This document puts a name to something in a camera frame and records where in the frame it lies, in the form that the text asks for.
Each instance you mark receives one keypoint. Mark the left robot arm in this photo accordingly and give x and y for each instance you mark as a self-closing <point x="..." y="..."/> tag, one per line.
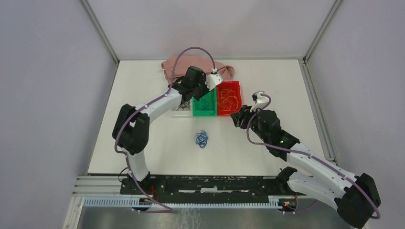
<point x="131" y="130"/>

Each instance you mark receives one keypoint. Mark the pink cloth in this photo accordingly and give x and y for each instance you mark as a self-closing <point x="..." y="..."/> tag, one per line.
<point x="226" y="71"/>

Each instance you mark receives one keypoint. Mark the clear plastic bin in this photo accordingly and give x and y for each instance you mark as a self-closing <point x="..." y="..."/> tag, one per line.
<point x="183" y="110"/>

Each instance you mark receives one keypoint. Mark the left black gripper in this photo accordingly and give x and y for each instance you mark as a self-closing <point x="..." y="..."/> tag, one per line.
<point x="203" y="80"/>

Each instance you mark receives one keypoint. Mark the red plastic bin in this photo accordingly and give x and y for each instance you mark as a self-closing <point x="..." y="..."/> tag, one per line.
<point x="229" y="98"/>

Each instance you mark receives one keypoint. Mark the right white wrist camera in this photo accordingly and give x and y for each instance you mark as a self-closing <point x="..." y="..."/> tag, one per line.
<point x="261" y="101"/>

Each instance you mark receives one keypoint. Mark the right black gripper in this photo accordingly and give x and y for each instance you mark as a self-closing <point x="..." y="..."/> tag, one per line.
<point x="244" y="113"/>

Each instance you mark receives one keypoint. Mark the green plastic bin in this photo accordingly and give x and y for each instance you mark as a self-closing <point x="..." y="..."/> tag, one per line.
<point x="206" y="106"/>

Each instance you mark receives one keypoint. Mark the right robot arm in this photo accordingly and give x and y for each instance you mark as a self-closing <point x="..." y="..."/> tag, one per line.
<point x="355" y="198"/>

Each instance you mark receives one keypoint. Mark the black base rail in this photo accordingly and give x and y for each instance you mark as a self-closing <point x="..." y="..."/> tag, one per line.
<point x="182" y="189"/>

